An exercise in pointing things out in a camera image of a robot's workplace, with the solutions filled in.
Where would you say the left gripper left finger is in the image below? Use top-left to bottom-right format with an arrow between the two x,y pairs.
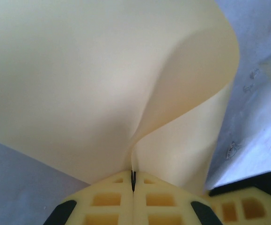
43,170 -> 134,225

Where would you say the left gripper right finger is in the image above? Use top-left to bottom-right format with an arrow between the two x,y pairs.
133,171 -> 222,225

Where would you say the yellow paper sheet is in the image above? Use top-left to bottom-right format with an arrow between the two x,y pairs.
0,0 -> 241,195

